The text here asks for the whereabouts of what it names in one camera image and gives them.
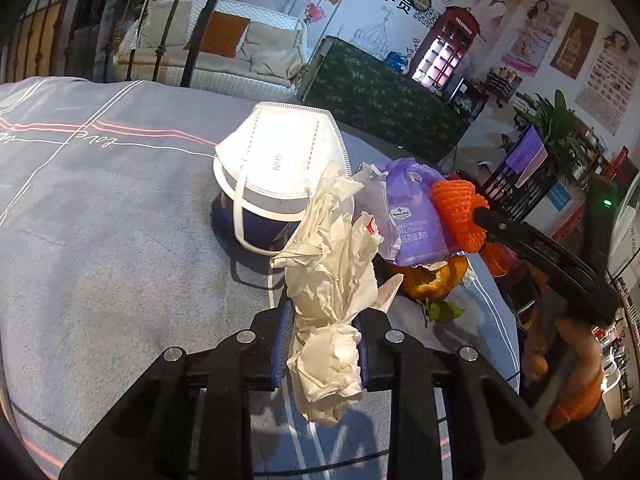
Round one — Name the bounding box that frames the clear plastic wrapper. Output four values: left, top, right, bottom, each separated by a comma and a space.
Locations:
350, 161, 392, 242

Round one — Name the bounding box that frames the blue sign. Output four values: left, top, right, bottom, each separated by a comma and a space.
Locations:
547, 182, 571, 211

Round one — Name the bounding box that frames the beige cushion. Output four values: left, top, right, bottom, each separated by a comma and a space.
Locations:
137, 0, 194, 50
240, 20, 306, 77

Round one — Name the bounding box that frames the grey striped blanket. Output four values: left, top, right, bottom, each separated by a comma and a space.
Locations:
0, 76, 522, 480

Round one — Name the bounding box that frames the person's right forearm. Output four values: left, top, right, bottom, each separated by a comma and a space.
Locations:
544, 360, 617, 480

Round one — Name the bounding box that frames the black display shelf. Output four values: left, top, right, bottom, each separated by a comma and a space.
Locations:
442, 76, 489, 121

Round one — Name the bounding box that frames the orange foam fruit net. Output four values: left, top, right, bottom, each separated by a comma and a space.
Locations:
431, 179, 516, 277

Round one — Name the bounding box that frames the black metal bed frame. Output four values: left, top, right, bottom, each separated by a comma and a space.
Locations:
20, 0, 237, 87

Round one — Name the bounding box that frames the brown wall poster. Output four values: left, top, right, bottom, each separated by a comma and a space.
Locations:
550, 12, 599, 80

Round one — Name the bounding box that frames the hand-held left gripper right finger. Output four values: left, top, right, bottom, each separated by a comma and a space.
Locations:
357, 307, 583, 480

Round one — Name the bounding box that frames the white wicker sofa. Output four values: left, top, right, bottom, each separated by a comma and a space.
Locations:
114, 0, 308, 92

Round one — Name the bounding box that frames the wooden door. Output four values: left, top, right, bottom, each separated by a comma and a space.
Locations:
10, 0, 68, 81

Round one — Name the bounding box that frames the orange cushion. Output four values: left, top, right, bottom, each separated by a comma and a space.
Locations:
185, 11, 251, 59

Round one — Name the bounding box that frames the green leaf with stem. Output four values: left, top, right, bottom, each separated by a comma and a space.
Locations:
419, 299, 466, 327

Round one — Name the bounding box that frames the blue bag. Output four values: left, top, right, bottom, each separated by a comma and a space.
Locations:
382, 51, 412, 74

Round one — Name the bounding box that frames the purple tissue packet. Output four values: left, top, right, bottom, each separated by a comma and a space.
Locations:
375, 157, 468, 267

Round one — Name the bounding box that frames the dark blue container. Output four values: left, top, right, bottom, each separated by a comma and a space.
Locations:
210, 192, 301, 257

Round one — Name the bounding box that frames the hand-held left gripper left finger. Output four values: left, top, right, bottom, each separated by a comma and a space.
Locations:
59, 305, 297, 480

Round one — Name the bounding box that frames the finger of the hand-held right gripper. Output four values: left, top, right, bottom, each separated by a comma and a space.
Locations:
472, 207, 621, 327

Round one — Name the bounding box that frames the black metal rack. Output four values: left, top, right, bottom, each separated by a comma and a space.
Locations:
480, 150, 557, 222

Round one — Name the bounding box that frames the purple towel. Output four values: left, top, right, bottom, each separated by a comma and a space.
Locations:
505, 125, 549, 187

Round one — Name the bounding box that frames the red phone booth cabinet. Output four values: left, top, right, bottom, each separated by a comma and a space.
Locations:
410, 6, 481, 92

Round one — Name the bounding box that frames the orange peel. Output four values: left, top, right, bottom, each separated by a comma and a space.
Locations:
385, 255, 471, 303

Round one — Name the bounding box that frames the white tissue paper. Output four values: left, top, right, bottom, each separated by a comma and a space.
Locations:
270, 162, 381, 428

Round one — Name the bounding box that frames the person's right hand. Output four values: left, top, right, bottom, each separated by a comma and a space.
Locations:
522, 305, 603, 386

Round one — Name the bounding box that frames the large wall banner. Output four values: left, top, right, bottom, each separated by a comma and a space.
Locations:
285, 0, 497, 63

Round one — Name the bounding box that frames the green potted plant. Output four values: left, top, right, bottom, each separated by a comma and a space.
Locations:
517, 91, 587, 171

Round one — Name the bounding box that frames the green patterned cloth table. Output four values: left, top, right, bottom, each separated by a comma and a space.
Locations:
298, 36, 473, 151

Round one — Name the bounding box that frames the white face mask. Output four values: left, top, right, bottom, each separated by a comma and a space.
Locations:
212, 101, 351, 256

